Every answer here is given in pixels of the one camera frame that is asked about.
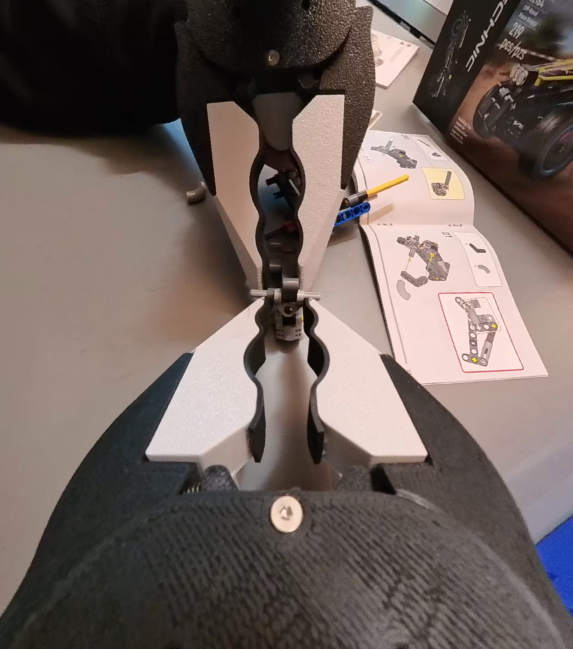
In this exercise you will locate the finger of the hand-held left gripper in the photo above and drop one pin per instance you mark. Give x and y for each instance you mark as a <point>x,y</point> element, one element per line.
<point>230,177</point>
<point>324,167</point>

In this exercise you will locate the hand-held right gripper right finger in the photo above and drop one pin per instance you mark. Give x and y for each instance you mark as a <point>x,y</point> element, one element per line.
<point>367,405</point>

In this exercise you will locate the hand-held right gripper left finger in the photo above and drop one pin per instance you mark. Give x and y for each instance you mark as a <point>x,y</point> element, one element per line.
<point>205,405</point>

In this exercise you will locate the curved grey toy piece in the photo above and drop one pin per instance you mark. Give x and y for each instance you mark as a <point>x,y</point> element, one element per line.
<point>196,195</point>

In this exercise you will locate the toy car chassis assembly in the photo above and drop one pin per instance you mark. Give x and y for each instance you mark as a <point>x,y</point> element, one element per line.
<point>352,213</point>

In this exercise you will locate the grey toy connector assembly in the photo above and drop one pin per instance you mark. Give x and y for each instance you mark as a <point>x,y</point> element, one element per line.
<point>286,304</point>

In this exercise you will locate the person's left forearm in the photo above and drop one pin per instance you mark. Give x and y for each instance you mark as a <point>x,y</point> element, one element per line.
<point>63,61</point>

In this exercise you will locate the toy set box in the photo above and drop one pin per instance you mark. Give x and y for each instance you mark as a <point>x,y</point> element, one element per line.
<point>519,126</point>

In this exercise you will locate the small closed instruction booklet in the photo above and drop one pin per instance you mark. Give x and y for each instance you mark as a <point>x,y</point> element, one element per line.
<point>393,56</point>

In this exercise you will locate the open instruction booklet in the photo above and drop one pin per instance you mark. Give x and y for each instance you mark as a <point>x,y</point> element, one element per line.
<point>443,304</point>

